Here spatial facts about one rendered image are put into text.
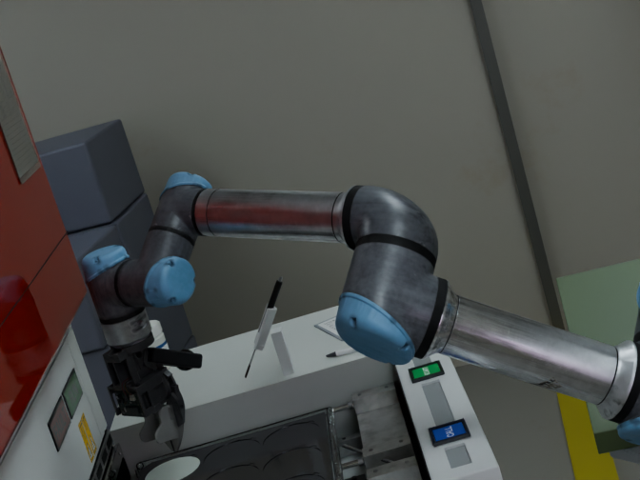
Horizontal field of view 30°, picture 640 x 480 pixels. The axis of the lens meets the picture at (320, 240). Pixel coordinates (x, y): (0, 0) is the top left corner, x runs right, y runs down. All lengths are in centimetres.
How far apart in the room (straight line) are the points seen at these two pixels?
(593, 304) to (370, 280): 51
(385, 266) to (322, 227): 15
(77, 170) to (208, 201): 216
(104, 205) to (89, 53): 76
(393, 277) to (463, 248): 288
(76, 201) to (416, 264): 249
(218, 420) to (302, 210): 58
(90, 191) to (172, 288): 219
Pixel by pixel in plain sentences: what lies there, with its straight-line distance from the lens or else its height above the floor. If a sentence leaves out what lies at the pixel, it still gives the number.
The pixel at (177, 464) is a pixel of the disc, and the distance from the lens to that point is 215.
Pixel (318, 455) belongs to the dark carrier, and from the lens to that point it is 200.
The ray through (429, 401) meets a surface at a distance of 193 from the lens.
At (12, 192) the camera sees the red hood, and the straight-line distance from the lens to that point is 186.
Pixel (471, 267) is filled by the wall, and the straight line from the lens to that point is 451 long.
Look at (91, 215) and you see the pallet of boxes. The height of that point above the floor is 104.
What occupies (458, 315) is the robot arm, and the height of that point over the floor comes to 116.
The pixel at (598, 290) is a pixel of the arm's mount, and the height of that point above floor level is 102.
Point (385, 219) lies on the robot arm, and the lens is 165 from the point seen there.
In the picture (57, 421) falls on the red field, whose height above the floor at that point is 111.
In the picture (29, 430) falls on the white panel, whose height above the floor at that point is 115.
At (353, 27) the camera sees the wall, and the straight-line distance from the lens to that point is 434.
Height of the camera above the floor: 170
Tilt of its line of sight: 14 degrees down
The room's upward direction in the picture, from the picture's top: 17 degrees counter-clockwise
